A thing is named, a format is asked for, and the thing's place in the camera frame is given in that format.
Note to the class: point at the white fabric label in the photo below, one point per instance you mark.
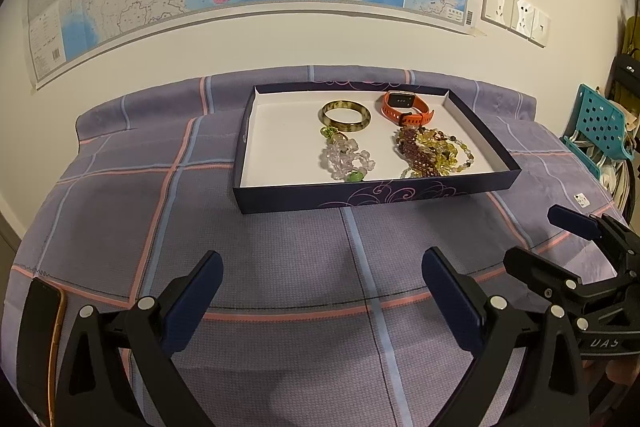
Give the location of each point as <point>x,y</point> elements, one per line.
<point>581,200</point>

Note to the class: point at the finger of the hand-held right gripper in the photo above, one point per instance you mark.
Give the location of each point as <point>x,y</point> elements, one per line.
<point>570,219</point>
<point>537,272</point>

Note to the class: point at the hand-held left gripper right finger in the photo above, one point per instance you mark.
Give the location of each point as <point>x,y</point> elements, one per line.
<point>450,299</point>

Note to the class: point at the orange smartwatch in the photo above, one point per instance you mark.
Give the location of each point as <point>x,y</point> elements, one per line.
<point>390,109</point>

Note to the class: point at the yellow garment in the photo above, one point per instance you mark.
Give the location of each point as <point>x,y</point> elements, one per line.
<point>632,37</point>

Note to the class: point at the tortoiseshell bangle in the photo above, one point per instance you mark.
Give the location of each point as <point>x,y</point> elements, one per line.
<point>345,126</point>

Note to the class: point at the red smartphone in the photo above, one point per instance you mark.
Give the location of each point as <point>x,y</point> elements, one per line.
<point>35,347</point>

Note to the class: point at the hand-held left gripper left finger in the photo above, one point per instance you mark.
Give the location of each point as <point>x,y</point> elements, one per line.
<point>195,299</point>

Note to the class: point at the purple plaid blanket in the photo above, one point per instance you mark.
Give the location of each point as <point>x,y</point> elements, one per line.
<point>150,207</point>

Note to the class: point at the person's right hand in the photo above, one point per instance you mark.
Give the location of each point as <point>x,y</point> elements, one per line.
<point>622,372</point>

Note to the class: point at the dark blue shallow box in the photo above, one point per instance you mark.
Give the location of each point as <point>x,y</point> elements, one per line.
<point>280,147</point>

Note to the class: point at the white wall socket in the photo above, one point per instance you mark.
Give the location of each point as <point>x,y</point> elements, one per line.
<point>540,29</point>
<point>522,17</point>
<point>497,4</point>

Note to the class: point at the teal plastic basket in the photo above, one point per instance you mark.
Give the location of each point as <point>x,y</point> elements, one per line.
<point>597,122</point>

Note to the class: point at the black bag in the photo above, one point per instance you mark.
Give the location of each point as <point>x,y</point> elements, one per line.
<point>629,74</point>

